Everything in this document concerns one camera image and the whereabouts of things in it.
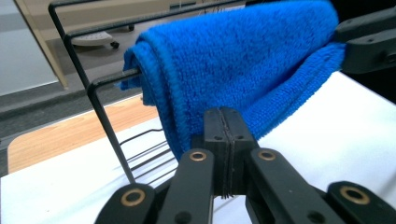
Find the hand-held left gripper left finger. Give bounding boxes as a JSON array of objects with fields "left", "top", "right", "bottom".
[{"left": 157, "top": 106, "right": 233, "bottom": 224}]

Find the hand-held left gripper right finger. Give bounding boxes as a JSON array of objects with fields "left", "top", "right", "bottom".
[{"left": 224, "top": 106, "right": 344, "bottom": 224}]

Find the black wire rack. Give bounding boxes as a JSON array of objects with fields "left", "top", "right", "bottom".
[{"left": 48, "top": 0, "right": 250, "bottom": 188}]

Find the white chair base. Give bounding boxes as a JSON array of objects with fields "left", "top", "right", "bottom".
[{"left": 71, "top": 24, "right": 136, "bottom": 50}]

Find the white cabinet panel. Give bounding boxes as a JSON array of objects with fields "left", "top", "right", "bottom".
[{"left": 0, "top": 0, "right": 60, "bottom": 96}]

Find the blue towel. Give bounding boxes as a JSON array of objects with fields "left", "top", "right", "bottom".
[{"left": 120, "top": 0, "right": 347, "bottom": 161}]

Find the white table cover board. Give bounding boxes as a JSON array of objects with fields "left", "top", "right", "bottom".
[{"left": 0, "top": 71, "right": 396, "bottom": 224}]

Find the wooden desk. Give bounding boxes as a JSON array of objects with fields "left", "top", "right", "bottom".
[{"left": 13, "top": 0, "right": 250, "bottom": 90}]

